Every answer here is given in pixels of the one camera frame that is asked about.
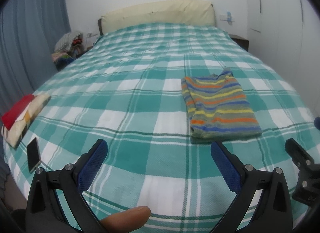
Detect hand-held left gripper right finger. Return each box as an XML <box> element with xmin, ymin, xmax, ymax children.
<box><xmin>210</xmin><ymin>140</ymin><xmax>293</xmax><ymax>233</ymax></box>

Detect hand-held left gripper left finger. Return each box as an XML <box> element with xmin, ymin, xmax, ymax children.
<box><xmin>25</xmin><ymin>139</ymin><xmax>108</xmax><ymax>233</ymax></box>

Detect striped knit sweater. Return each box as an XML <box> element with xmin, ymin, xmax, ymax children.
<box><xmin>181</xmin><ymin>68</ymin><xmax>263</xmax><ymax>144</ymax></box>

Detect pile of clothes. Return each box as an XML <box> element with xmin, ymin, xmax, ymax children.
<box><xmin>51</xmin><ymin>31</ymin><xmax>88</xmax><ymax>71</ymax></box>

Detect person's left hand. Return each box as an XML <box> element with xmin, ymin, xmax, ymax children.
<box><xmin>100</xmin><ymin>206</ymin><xmax>151</xmax><ymax>233</ymax></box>

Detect smartphone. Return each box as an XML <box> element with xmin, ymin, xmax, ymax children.
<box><xmin>27</xmin><ymin>137</ymin><xmax>42</xmax><ymax>174</ymax></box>

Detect beige patterned folded cloth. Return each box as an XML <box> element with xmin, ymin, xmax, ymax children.
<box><xmin>1</xmin><ymin>94</ymin><xmax>51</xmax><ymax>148</ymax></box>

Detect bed with green checked sheet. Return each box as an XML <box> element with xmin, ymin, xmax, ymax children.
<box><xmin>2</xmin><ymin>21</ymin><xmax>319</xmax><ymax>231</ymax></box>

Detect red folded cloth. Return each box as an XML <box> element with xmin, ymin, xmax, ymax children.
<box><xmin>1</xmin><ymin>94</ymin><xmax>35</xmax><ymax>129</ymax></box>

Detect white wardrobe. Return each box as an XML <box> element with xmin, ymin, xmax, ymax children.
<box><xmin>241</xmin><ymin>0</ymin><xmax>320</xmax><ymax>113</ymax></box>

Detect dark wooden nightstand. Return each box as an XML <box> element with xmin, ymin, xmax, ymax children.
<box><xmin>229</xmin><ymin>34</ymin><xmax>250</xmax><ymax>52</ymax></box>

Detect blue curtain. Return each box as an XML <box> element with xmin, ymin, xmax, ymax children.
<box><xmin>0</xmin><ymin>0</ymin><xmax>72</xmax><ymax>103</ymax></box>

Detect cream padded headboard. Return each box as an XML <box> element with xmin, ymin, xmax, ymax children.
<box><xmin>97</xmin><ymin>0</ymin><xmax>216</xmax><ymax>35</ymax></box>

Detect wall socket with blue plug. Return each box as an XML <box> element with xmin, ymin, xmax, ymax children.
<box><xmin>219</xmin><ymin>11</ymin><xmax>235</xmax><ymax>25</ymax></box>

